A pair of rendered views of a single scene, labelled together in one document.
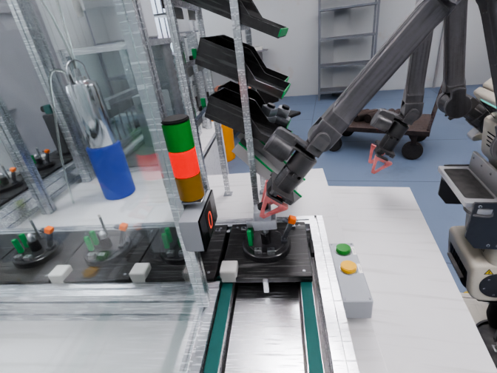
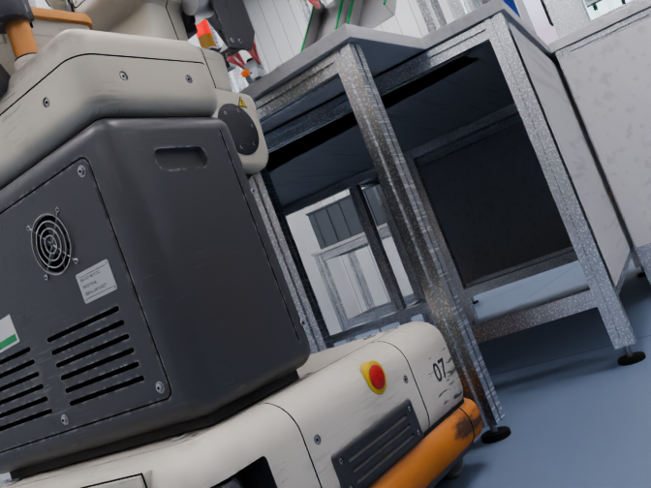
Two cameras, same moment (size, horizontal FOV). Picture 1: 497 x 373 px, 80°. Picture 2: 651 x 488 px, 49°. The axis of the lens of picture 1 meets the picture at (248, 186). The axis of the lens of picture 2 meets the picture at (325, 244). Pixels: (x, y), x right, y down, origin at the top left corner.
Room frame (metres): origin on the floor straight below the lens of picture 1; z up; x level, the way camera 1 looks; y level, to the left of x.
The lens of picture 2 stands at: (1.32, -2.06, 0.39)
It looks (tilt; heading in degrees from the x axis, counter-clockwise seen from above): 3 degrees up; 107
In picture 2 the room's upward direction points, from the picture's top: 21 degrees counter-clockwise
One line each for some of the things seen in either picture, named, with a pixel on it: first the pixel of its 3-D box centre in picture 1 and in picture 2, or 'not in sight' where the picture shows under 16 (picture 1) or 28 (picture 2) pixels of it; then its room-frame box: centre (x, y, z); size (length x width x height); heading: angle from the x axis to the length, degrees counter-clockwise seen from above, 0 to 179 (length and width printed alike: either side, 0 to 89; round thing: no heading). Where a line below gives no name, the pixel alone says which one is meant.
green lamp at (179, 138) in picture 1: (177, 135); not in sight; (0.51, 0.11, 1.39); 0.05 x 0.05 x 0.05
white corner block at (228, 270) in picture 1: (229, 271); not in sight; (0.60, 0.08, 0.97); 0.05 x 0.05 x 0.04; 82
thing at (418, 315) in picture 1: (325, 252); (285, 124); (0.76, -0.23, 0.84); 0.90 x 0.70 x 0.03; 163
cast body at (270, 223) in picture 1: (260, 215); (256, 70); (0.68, -0.02, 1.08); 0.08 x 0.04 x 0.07; 83
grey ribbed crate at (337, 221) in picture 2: not in sight; (370, 210); (0.36, 2.09, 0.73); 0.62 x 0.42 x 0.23; 172
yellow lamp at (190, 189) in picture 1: (189, 184); (207, 44); (0.51, 0.11, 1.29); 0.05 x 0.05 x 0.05
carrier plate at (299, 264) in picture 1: (267, 249); not in sight; (0.68, -0.03, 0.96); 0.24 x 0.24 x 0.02; 82
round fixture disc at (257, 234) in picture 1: (266, 243); not in sight; (0.68, -0.03, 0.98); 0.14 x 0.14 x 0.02
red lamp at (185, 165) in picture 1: (184, 160); (202, 29); (0.51, 0.11, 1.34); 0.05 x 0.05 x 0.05
